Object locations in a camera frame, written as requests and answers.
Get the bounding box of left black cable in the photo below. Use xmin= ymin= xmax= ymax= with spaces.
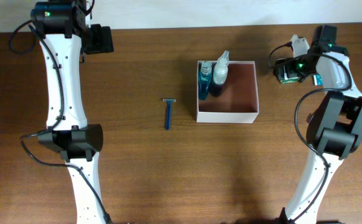
xmin=8 ymin=0 xmax=113 ymax=224

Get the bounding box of teal mouthwash bottle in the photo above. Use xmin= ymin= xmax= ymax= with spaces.
xmin=198 ymin=61 xmax=212 ymax=100

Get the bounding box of green white soap box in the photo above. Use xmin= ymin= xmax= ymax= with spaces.
xmin=280 ymin=77 xmax=298 ymax=84

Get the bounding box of clear purple spray bottle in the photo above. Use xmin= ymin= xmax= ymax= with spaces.
xmin=210 ymin=50 xmax=229 ymax=97

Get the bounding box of blue disposable razor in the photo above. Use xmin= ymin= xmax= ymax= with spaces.
xmin=163 ymin=98 xmax=176 ymax=131

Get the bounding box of white teal toothpaste tube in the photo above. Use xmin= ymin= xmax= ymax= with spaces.
xmin=312 ymin=74 xmax=323 ymax=86

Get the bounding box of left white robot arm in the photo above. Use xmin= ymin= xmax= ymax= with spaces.
xmin=31 ymin=1 xmax=114 ymax=223

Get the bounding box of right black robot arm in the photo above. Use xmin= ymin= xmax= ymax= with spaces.
xmin=269 ymin=25 xmax=362 ymax=223

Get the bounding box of white box pink interior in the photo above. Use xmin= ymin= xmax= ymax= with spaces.
xmin=196 ymin=61 xmax=259 ymax=124

